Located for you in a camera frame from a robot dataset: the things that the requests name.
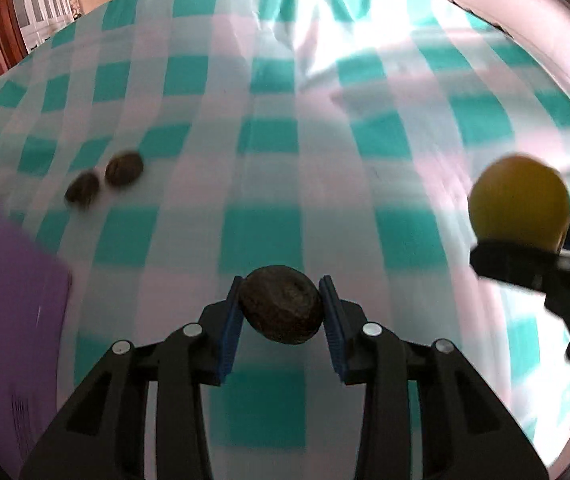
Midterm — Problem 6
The yellow pear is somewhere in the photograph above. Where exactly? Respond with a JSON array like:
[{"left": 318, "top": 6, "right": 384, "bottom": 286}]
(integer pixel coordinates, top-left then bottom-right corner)
[{"left": 468, "top": 155, "right": 570, "bottom": 252}]

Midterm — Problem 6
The dark brown passion fruit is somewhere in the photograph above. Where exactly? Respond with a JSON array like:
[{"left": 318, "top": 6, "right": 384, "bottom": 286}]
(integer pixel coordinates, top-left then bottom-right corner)
[{"left": 238, "top": 264, "right": 324, "bottom": 344}]

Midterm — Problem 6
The brown wrinkled passion fruit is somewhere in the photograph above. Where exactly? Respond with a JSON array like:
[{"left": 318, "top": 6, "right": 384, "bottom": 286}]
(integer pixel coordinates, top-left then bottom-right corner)
[{"left": 104, "top": 152, "right": 144, "bottom": 188}]

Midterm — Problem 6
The purple storage box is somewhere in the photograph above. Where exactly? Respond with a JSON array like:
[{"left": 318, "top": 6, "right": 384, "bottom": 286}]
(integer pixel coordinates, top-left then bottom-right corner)
[{"left": 0, "top": 207, "right": 72, "bottom": 478}]

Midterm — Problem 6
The small dark passion fruit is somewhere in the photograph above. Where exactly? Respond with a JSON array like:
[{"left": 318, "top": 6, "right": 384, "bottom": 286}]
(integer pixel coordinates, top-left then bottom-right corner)
[{"left": 64, "top": 171, "right": 100, "bottom": 209}]

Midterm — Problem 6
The teal white checkered tablecloth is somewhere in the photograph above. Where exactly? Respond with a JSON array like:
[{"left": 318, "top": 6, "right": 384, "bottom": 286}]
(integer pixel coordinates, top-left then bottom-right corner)
[{"left": 0, "top": 0, "right": 570, "bottom": 464}]

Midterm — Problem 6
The red wooden chair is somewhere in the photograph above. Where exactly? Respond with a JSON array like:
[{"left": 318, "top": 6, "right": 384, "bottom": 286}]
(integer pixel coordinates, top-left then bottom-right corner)
[{"left": 0, "top": 0, "right": 28, "bottom": 76}]

